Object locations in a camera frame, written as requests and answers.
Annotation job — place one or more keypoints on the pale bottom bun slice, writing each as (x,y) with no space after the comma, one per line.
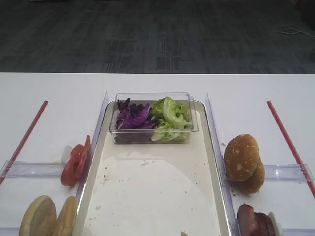
(40,218)

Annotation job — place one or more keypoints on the pale bun slice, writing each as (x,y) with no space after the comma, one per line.
(40,218)
(66,218)

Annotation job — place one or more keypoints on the green lettuce leaves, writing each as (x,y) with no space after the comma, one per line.
(172,119)

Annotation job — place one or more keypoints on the middle red tomato slice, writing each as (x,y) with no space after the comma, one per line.
(81,164)

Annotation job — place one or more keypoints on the red tomato slice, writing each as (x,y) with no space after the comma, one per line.
(81,164)
(68,175)

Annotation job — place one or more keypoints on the white tomato pusher block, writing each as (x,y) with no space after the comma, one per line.
(65,157)

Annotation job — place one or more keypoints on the front red tomato slice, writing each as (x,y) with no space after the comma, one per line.
(68,175)

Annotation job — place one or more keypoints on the front brown meat patty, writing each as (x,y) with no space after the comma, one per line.
(246,220)

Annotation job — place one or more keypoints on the rear dark meat patty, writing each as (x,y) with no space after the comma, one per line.
(265,225)

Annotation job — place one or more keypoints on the clear plastic salad container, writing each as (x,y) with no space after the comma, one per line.
(143,136)

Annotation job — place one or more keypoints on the purple cabbage leaves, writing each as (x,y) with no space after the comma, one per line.
(134,116)

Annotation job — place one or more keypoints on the right clear long divider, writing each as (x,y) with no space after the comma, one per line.
(225,191)

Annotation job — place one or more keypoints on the white rectangular metal tray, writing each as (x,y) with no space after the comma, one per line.
(153,189)

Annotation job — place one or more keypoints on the front browned top bun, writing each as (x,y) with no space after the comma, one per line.
(241,157)

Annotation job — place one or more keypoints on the browned bun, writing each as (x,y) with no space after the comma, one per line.
(254,183)
(241,157)

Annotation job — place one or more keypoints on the rear browned top bun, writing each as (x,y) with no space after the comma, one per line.
(254,183)

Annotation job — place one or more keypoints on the right upper clear crossbar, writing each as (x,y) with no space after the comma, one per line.
(290,172)

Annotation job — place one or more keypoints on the clear crossbar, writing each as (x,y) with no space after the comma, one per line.
(290,172)
(30,169)
(299,232)

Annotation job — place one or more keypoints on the left upper clear crossbar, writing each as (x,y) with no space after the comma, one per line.
(30,169)

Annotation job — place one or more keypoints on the white patty pusher block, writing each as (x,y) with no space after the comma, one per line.
(277,226)

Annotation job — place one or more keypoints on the right lower clear crossbar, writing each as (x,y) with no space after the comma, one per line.
(299,232)

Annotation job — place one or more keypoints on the right red strip rail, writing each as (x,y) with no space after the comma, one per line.
(292,148)

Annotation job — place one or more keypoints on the red strip rail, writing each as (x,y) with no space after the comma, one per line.
(292,148)
(23,142)

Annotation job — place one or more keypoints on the left red strip rail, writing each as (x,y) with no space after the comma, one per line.
(23,142)

